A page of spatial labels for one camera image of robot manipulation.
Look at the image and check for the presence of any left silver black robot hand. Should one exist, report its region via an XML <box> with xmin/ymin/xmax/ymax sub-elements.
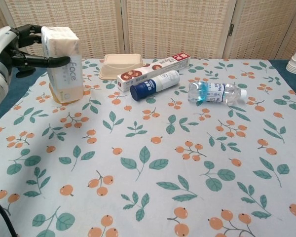
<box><xmin>0</xmin><ymin>24</ymin><xmax>71</xmax><ymax>79</ymax></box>

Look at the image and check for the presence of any white peach tissue pack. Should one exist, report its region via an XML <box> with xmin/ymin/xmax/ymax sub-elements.
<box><xmin>40</xmin><ymin>26</ymin><xmax>84</xmax><ymax>104</ymax></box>

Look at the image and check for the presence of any beige lidded lunch box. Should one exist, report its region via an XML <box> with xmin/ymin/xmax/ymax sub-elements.
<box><xmin>99</xmin><ymin>53</ymin><xmax>147</xmax><ymax>80</ymax></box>

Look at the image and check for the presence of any long white red wrap box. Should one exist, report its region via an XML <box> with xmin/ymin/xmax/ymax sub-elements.
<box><xmin>116</xmin><ymin>53</ymin><xmax>191</xmax><ymax>92</ymax></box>

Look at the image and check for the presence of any floral tablecloth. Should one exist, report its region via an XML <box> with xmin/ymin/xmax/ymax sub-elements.
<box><xmin>0</xmin><ymin>58</ymin><xmax>296</xmax><ymax>237</ymax></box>

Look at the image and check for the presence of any white spray can blue cap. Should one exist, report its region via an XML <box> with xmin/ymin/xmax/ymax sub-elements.
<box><xmin>130</xmin><ymin>70</ymin><xmax>181</xmax><ymax>101</ymax></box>

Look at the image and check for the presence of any woven bamboo folding screen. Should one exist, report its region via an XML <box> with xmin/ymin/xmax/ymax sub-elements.
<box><xmin>0</xmin><ymin>0</ymin><xmax>296</xmax><ymax>61</ymax></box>

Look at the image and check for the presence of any clear plastic water bottle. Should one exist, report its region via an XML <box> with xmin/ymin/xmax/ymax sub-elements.
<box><xmin>188</xmin><ymin>80</ymin><xmax>247</xmax><ymax>106</ymax></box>

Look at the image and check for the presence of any black cable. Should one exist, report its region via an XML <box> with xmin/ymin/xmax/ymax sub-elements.
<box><xmin>0</xmin><ymin>192</ymin><xmax>18</xmax><ymax>237</ymax></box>

